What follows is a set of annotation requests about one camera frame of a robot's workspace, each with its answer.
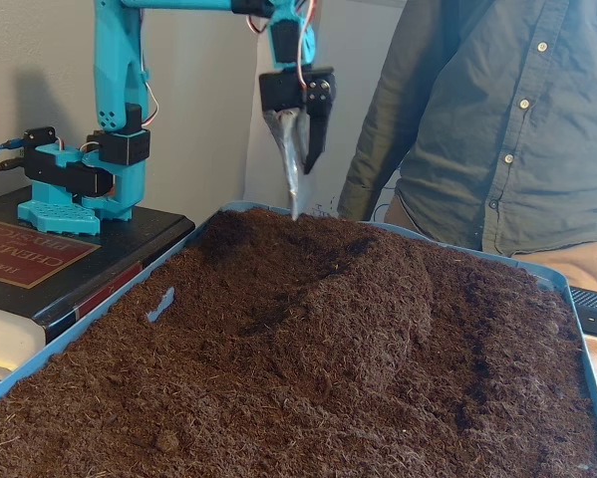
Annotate black chemistry physics handbook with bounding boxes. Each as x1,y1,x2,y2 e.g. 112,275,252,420
0,186,197,384

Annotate khaki trousers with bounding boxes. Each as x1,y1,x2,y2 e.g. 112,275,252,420
382,193,597,295

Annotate green button shirt torso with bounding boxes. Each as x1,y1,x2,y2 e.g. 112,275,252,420
337,0,597,258

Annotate green sleeved right forearm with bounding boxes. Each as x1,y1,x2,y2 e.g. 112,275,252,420
337,74,429,223

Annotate blue plastic tray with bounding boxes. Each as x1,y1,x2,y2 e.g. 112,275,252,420
0,200,597,478

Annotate brown soil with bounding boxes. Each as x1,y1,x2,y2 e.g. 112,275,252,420
0,207,597,478

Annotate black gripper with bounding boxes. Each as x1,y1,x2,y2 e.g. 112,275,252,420
257,66,337,220

